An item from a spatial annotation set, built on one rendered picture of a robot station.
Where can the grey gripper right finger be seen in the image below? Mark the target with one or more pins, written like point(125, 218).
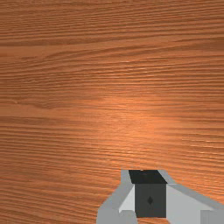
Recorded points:
point(180, 204)

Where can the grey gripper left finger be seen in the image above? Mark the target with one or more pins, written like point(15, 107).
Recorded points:
point(128, 198)

